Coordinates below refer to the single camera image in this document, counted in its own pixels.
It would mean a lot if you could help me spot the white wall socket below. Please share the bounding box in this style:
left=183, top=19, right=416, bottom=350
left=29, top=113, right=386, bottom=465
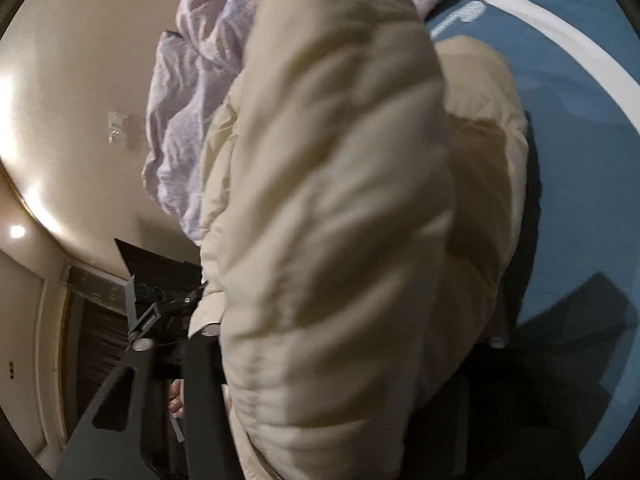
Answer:
left=106, top=110, right=131, bottom=151

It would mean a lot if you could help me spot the lilac floral duvet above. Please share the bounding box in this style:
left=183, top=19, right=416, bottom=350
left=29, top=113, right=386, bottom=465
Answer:
left=142, top=0, right=483, bottom=247

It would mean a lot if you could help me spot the person's left hand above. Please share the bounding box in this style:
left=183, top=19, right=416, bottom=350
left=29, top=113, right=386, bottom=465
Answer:
left=168, top=379, right=187, bottom=420

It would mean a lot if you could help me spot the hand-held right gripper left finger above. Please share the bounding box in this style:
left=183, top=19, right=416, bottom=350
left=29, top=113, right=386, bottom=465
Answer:
left=55, top=337, right=238, bottom=480

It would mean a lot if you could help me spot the beige puffer jacket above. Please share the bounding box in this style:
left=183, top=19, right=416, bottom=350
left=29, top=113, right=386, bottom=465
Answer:
left=187, top=0, right=531, bottom=480

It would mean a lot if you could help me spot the blue white-striped bed sheet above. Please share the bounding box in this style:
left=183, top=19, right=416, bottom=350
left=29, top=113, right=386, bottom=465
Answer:
left=425, top=0, right=640, bottom=466

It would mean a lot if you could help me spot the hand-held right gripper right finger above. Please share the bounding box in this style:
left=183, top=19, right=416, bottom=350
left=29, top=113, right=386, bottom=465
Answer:
left=400, top=335, right=586, bottom=480

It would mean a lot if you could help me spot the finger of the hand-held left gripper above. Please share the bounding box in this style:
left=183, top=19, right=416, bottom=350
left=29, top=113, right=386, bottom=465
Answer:
left=129, top=282, right=210, bottom=356

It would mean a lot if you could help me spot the dark curtain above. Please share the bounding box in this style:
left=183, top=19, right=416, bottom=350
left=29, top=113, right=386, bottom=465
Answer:
left=62, top=267, right=133, bottom=413

